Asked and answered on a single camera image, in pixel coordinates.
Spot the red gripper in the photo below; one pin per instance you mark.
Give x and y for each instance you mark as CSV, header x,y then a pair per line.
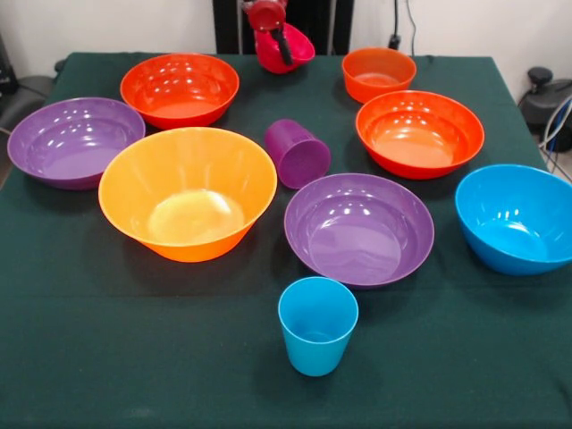
x,y
263,15

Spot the purple cup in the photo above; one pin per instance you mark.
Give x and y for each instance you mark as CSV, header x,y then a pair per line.
x,y
297,156

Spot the dark green table cloth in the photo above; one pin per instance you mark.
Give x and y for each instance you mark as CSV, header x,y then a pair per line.
x,y
179,357

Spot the small orange bowl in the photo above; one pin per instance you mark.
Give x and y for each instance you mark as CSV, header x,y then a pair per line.
x,y
377,71

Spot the blue cup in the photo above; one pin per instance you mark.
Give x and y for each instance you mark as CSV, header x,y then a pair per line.
x,y
315,344

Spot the red bowl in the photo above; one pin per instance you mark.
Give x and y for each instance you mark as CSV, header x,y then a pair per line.
x,y
179,94
420,138

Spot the pink bowl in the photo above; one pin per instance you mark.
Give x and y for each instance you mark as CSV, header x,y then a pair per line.
x,y
301,47

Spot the large orange bowl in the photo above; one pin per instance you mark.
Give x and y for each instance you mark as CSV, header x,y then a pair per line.
x,y
192,214

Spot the purple bowl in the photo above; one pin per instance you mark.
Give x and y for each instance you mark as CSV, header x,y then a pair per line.
x,y
357,232
73,149

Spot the blue bowl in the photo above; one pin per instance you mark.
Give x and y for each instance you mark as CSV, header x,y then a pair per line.
x,y
514,223

